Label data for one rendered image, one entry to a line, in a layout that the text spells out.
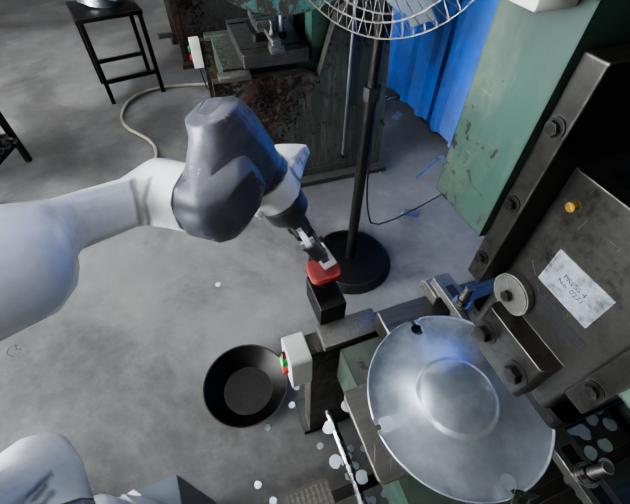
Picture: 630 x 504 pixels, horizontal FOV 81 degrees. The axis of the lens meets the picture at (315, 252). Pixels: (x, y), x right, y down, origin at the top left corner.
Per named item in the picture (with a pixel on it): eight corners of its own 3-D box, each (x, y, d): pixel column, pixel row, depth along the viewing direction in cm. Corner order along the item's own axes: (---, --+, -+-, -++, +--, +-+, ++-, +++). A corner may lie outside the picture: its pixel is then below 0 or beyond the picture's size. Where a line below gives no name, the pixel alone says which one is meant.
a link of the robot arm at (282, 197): (243, 209, 53) (262, 229, 58) (318, 162, 52) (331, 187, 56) (225, 160, 61) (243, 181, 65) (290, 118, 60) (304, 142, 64)
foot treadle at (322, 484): (298, 537, 101) (297, 536, 97) (287, 496, 107) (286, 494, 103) (478, 455, 115) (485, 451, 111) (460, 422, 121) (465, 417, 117)
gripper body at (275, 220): (251, 192, 63) (277, 222, 70) (265, 226, 58) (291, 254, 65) (289, 168, 62) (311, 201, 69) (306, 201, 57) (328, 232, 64)
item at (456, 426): (424, 541, 48) (426, 540, 47) (339, 345, 66) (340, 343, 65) (596, 456, 55) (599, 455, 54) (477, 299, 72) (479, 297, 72)
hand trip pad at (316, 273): (313, 303, 82) (313, 283, 76) (304, 282, 86) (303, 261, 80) (342, 294, 84) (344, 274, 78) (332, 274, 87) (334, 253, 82)
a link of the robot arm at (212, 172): (194, 246, 54) (245, 262, 48) (121, 190, 43) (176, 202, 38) (252, 150, 59) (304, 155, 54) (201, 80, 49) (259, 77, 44)
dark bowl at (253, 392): (215, 447, 125) (211, 442, 120) (200, 366, 143) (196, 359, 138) (299, 415, 132) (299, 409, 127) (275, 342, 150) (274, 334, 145)
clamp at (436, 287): (462, 351, 73) (481, 325, 65) (418, 285, 83) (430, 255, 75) (487, 341, 75) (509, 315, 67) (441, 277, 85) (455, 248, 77)
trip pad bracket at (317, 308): (319, 350, 93) (321, 308, 78) (306, 318, 99) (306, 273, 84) (341, 342, 94) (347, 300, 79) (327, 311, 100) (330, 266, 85)
